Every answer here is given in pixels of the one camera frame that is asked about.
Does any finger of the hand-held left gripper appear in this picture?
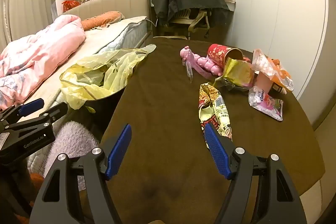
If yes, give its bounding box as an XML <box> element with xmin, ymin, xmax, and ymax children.
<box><xmin>0</xmin><ymin>98</ymin><xmax>45</xmax><ymax>125</ymax></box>
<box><xmin>5</xmin><ymin>103</ymin><xmax>69</xmax><ymax>132</ymax></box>

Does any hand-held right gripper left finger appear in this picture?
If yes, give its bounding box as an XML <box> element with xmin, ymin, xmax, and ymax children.
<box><xmin>29</xmin><ymin>124</ymin><xmax>132</xmax><ymax>224</ymax></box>

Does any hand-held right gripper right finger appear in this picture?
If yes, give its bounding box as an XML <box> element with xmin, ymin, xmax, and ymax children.
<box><xmin>204</xmin><ymin>123</ymin><xmax>307</xmax><ymax>224</ymax></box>

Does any yellow plastic bin bag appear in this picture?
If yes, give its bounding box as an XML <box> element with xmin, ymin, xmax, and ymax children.
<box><xmin>60</xmin><ymin>46</ymin><xmax>157</xmax><ymax>110</ymax></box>

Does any long printed snack wrapper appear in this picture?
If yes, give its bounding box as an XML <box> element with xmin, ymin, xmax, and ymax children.
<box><xmin>198</xmin><ymin>82</ymin><xmax>233</xmax><ymax>148</ymax></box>

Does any clear plastic wrapper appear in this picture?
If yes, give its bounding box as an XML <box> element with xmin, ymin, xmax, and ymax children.
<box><xmin>248</xmin><ymin>72</ymin><xmax>284</xmax><ymax>122</ymax></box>
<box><xmin>251</xmin><ymin>49</ymin><xmax>282</xmax><ymax>83</ymax></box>

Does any gold foil wrapper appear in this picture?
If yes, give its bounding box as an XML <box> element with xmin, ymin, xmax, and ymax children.
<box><xmin>213</xmin><ymin>58</ymin><xmax>256</xmax><ymax>92</ymax></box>

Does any orange snack packet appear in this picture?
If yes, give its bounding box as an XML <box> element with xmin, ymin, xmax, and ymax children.
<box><xmin>268</xmin><ymin>58</ymin><xmax>294</xmax><ymax>93</ymax></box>

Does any lilac fluffy rug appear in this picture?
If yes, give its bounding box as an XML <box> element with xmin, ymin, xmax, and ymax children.
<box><xmin>42</xmin><ymin>120</ymin><xmax>101</xmax><ymax>177</ymax></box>

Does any pink quilt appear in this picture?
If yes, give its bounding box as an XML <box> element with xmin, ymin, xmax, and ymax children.
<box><xmin>0</xmin><ymin>15</ymin><xmax>87</xmax><ymax>110</ymax></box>

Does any pink caterpillar toy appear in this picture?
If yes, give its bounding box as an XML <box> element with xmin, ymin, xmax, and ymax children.
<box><xmin>180</xmin><ymin>47</ymin><xmax>223</xmax><ymax>80</ymax></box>

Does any red paper cup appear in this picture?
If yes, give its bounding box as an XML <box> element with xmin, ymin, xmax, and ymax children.
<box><xmin>206</xmin><ymin>43</ymin><xmax>244</xmax><ymax>69</ymax></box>

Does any beige vertical curtain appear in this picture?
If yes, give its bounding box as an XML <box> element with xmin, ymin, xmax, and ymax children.
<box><xmin>0</xmin><ymin>0</ymin><xmax>57</xmax><ymax>51</ymax></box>

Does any orange pillow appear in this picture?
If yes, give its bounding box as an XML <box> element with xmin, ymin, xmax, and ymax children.
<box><xmin>81</xmin><ymin>11</ymin><xmax>124</xmax><ymax>31</ymax></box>

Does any white quilted mattress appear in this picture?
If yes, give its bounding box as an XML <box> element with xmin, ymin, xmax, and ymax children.
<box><xmin>25</xmin><ymin>20</ymin><xmax>149</xmax><ymax>174</ymax></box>

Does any small red plastic bag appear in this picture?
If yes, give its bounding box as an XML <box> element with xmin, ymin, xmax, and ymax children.
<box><xmin>62</xmin><ymin>0</ymin><xmax>80</xmax><ymax>12</ymax></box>

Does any beige upholstered headboard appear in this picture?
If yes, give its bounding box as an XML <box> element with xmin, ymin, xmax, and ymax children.
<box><xmin>56</xmin><ymin>0</ymin><xmax>151</xmax><ymax>22</ymax></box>

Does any beige office chair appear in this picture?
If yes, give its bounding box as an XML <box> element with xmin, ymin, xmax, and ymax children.
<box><xmin>157</xmin><ymin>7</ymin><xmax>213</xmax><ymax>39</ymax></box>

